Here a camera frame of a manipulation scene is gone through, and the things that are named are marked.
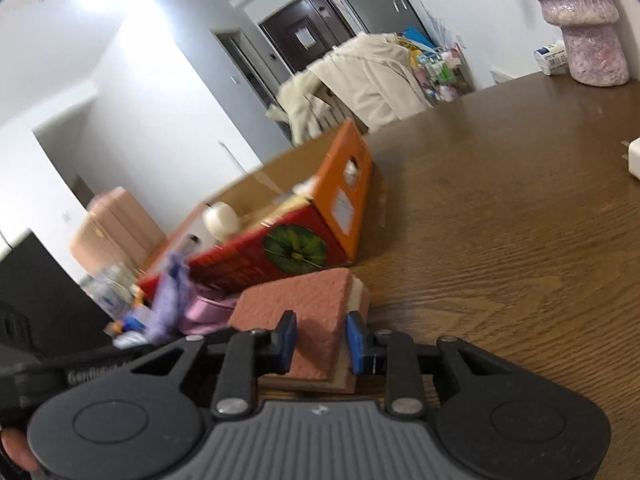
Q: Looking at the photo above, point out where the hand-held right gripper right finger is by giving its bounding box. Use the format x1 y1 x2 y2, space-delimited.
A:
346 311 507 419

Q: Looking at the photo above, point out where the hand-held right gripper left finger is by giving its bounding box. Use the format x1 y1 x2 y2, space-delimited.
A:
131 311 299 420

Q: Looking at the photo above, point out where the pink brown sponge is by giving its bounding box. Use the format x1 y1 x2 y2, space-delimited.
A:
229 268 372 394

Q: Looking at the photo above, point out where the pink satin cloth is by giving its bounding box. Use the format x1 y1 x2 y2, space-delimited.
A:
177 284 242 336

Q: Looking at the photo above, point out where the lavender knitted cloth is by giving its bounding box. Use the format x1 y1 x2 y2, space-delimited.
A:
147 252 194 344

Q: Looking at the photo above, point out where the red orange cardboard box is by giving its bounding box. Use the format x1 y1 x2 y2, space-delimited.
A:
137 119 375 306

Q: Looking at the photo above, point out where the person's left hand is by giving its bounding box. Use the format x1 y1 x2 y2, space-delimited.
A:
0 427 37 474

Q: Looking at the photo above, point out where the black furniture panel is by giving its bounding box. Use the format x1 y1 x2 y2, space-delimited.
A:
0 229 113 358

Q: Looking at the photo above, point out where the clear plastic bag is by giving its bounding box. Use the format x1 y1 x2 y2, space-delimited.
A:
81 264 147 322

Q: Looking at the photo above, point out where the white round bottle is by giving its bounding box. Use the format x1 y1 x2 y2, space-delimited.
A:
202 202 239 239

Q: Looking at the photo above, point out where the pink suitcase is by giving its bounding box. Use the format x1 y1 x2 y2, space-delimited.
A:
70 186 168 277

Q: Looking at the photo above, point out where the beige coat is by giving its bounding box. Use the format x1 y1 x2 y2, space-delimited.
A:
276 32 434 149

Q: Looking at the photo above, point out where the cluttered storage shelf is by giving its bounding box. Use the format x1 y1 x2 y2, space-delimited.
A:
399 26 474 107

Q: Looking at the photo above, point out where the dark brown door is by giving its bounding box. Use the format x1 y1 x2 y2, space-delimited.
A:
258 0 359 77

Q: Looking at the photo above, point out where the white charger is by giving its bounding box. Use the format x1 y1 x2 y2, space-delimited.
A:
620 135 640 181

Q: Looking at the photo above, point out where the grey refrigerator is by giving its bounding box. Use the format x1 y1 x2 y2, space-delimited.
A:
322 0 432 50

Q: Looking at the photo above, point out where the small white carton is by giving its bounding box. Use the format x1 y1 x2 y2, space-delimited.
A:
533 40 571 77

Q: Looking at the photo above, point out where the pink glazed vase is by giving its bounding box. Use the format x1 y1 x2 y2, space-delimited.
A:
517 0 631 87

